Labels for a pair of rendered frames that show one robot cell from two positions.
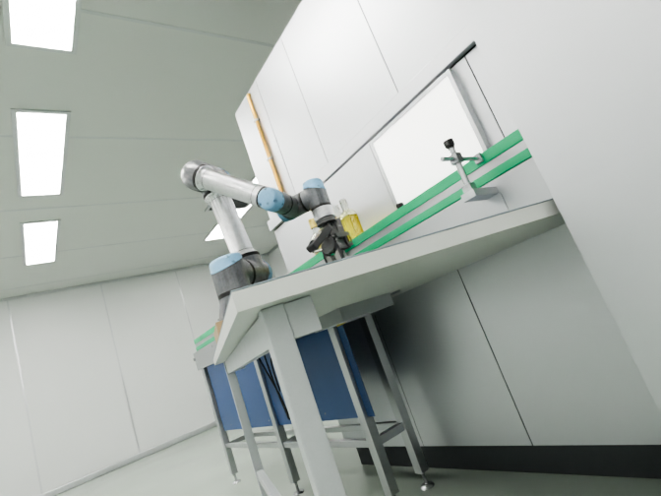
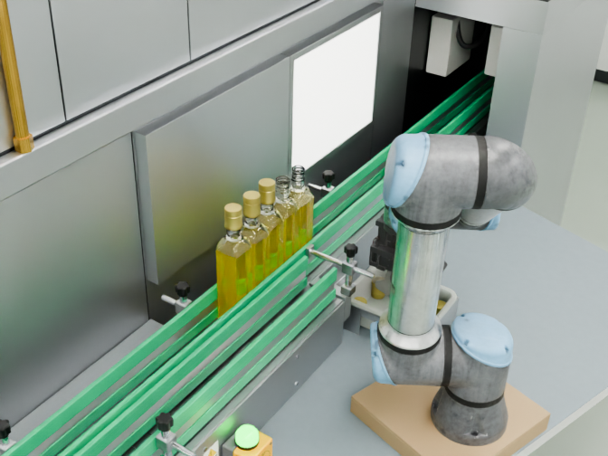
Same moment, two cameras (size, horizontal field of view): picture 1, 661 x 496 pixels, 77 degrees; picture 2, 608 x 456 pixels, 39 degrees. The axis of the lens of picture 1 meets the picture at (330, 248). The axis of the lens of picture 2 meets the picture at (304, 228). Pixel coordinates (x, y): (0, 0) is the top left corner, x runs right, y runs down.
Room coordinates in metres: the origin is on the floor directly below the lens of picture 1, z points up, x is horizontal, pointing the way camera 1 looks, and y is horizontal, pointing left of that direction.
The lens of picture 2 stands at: (2.10, 1.39, 2.04)
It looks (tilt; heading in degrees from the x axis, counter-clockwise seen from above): 34 degrees down; 251
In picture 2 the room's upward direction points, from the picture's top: 2 degrees clockwise
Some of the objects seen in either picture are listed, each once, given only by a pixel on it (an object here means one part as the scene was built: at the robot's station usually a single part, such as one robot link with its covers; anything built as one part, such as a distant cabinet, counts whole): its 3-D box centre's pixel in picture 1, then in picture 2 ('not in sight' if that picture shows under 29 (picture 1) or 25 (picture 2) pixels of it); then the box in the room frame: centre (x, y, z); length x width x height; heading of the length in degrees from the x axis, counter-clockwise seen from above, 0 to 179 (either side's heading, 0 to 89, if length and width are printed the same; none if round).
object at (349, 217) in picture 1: (355, 234); (297, 228); (1.60, -0.11, 0.99); 0.06 x 0.06 x 0.21; 40
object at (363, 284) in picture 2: not in sight; (398, 308); (1.38, 0.01, 0.80); 0.22 x 0.17 x 0.09; 129
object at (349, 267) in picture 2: not in sight; (339, 266); (1.54, 0.00, 0.95); 0.17 x 0.03 x 0.12; 129
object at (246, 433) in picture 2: not in sight; (247, 435); (1.83, 0.32, 0.84); 0.04 x 0.04 x 0.03
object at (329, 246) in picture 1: (332, 235); (394, 243); (1.40, -0.02, 0.96); 0.09 x 0.08 x 0.12; 130
